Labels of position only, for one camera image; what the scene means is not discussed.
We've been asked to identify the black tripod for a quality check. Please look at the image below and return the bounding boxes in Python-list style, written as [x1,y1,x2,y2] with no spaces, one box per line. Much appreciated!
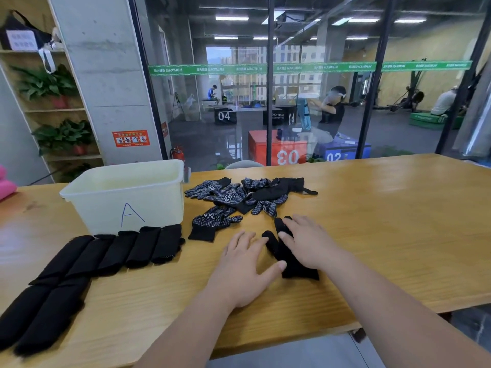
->
[171,92,185,120]

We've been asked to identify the white plastic bag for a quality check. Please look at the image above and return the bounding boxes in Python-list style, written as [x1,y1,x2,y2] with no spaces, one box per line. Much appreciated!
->
[184,93,200,122]

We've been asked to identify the red plyo box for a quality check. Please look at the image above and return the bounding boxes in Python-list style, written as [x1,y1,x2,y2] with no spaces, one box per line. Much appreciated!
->
[248,130,310,167]

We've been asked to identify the person's right forearm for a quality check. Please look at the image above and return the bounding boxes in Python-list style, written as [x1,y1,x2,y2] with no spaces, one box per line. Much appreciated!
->
[320,254,491,368]

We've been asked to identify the person's left forearm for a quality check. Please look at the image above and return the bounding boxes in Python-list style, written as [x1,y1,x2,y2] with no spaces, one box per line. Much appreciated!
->
[132,281,238,368]

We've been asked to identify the black work glove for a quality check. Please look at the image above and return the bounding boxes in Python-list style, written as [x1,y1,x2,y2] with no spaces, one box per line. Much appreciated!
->
[262,216,320,281]

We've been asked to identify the green potted plant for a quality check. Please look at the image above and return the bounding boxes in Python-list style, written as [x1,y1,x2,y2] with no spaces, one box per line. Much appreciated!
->
[32,119,95,157]
[11,64,78,110]

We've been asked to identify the black plyo box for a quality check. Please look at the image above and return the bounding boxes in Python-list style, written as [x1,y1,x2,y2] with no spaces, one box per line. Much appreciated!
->
[214,107,238,125]
[263,105,297,126]

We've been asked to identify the person's right hand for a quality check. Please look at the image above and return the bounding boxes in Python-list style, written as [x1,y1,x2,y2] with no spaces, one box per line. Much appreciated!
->
[278,215,348,270]

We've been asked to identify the row of folded black gloves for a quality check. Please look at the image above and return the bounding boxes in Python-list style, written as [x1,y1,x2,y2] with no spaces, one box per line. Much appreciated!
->
[0,224,186,357]

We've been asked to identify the black partition frame post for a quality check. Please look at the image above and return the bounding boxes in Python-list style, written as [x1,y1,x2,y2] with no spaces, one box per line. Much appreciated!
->
[128,0,170,162]
[266,0,276,167]
[435,3,491,155]
[355,0,396,160]

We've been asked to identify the wooden shelf unit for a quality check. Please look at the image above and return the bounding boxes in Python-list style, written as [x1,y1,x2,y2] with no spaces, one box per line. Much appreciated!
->
[0,0,104,184]

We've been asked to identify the pile of black dotted gloves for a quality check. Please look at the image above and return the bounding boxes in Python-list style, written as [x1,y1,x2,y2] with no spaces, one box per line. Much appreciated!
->
[184,177,318,243]

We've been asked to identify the white plastic bin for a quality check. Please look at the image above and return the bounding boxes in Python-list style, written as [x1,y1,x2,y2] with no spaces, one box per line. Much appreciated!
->
[59,159,185,236]

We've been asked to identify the black exercise machine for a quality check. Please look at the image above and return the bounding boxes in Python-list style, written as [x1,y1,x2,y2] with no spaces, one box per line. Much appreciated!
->
[387,59,427,112]

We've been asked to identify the green plyo box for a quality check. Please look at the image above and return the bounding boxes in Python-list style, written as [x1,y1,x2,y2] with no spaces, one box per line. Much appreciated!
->
[408,112,463,130]

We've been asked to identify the grey chair back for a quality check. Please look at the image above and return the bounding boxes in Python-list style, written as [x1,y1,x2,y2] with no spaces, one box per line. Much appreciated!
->
[225,160,265,170]

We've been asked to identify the blue plyo box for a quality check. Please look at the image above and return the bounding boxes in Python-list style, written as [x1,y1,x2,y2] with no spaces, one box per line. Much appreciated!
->
[314,135,372,162]

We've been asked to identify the ceiling light panels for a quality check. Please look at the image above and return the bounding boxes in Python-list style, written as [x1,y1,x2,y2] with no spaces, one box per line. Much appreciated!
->
[214,10,427,41]

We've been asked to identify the blue cloth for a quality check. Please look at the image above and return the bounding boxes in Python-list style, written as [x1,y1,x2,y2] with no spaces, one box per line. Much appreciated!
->
[297,97,312,132]

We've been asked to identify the orange warning sign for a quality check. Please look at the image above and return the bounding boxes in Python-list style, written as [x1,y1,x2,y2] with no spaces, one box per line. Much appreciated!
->
[112,130,150,148]

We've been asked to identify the person's left hand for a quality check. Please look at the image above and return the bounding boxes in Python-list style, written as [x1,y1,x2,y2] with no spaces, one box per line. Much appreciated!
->
[208,231,287,309]

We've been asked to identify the black bag with white label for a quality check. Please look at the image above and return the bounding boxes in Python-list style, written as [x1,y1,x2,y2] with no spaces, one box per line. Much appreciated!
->
[0,10,58,74]

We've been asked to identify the pink soft object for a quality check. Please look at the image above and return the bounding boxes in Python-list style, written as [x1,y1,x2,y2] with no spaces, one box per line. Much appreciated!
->
[0,165,18,202]

